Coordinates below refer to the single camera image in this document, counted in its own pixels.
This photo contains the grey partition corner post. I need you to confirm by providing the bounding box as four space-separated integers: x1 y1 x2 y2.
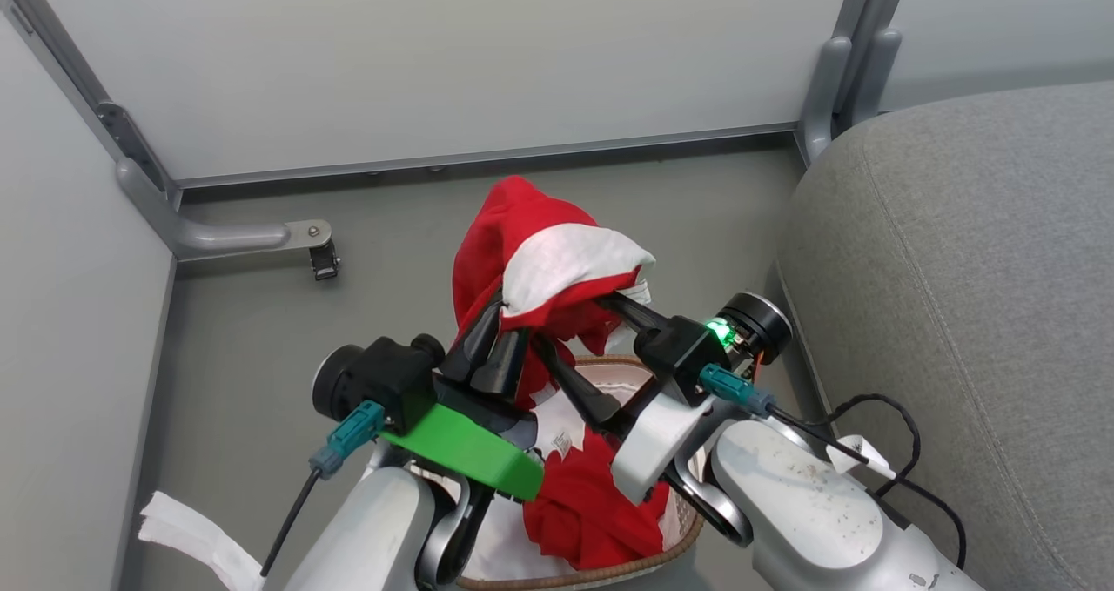
0 0 185 211

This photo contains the small black caster clip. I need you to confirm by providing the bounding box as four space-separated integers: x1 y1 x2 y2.
308 238 341 282

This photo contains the white fabric strip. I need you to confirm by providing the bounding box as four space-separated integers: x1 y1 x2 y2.
138 490 265 591

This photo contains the white cable label tag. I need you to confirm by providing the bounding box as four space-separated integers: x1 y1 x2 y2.
825 433 897 480

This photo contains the grey partition foot bracket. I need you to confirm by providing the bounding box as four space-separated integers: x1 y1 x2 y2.
116 157 334 263

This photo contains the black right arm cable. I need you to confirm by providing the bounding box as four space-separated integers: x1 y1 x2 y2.
698 364 970 571

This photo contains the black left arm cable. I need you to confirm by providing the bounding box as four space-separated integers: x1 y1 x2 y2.
258 400 386 580

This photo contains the white woven laundry basket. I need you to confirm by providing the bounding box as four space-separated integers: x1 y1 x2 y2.
407 354 708 591

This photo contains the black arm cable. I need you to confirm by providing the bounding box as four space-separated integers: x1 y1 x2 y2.
698 364 970 571
258 400 386 580

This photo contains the grey fabric sofa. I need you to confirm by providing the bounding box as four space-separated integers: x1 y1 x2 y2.
773 81 1114 591

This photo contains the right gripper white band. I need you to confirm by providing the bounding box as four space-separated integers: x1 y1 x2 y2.
532 292 733 506

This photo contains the red and white garment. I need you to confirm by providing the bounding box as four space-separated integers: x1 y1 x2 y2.
451 175 673 571

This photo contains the grey aluminium partition rail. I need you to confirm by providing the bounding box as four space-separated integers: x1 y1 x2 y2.
172 120 803 193

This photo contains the grey double partition post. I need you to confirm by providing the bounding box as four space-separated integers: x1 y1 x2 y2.
795 0 916 167

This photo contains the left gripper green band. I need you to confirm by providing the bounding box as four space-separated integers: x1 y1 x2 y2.
380 299 546 502

